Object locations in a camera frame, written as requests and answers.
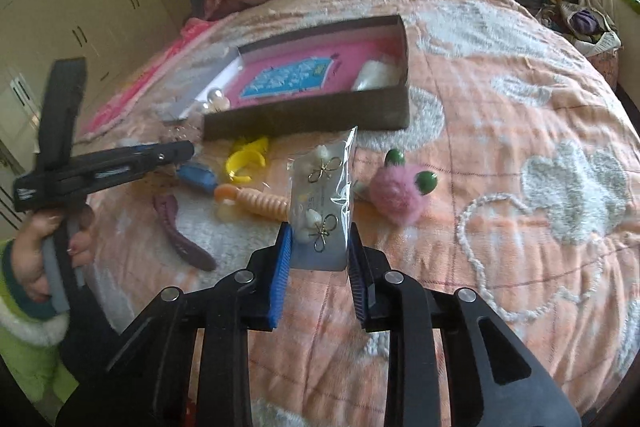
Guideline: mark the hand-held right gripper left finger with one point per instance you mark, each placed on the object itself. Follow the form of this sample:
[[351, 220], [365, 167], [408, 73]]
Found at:
[[282, 279]]

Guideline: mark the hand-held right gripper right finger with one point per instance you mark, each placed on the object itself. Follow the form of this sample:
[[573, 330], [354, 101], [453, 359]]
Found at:
[[359, 279]]

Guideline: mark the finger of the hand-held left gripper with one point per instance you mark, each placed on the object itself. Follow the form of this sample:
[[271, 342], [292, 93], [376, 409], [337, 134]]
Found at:
[[167, 153]]

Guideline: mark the blue hair clip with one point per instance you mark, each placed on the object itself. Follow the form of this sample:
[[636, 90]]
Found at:
[[197, 178]]

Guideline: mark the peach ribbed hair clip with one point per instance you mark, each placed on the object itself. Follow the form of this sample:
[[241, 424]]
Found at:
[[255, 204]]

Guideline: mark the purple hair claw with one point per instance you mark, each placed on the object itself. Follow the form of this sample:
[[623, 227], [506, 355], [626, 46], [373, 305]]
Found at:
[[182, 239]]

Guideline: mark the brown cardboard box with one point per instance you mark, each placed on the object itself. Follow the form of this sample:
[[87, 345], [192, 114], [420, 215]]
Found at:
[[300, 119]]

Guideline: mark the person's left forearm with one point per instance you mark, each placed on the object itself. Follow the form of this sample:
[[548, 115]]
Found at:
[[25, 347]]

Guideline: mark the person's left hand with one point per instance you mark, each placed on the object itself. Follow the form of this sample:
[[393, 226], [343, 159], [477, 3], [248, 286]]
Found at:
[[30, 257]]

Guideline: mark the pink printed blanket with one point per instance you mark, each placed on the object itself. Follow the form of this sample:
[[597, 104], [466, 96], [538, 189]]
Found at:
[[130, 92]]

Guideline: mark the yellow hair clip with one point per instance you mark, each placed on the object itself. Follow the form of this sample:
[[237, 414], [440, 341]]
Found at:
[[239, 162]]

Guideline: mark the pearl bead ornament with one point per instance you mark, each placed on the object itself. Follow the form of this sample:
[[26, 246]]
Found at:
[[216, 99]]

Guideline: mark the cream wardrobe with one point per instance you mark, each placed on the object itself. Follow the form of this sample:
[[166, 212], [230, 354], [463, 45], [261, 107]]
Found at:
[[75, 7]]

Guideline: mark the white plastic bag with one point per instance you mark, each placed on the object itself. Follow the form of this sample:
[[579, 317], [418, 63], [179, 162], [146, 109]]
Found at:
[[375, 77]]

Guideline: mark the floral bag of clothes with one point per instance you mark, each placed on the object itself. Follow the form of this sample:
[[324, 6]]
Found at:
[[590, 27]]

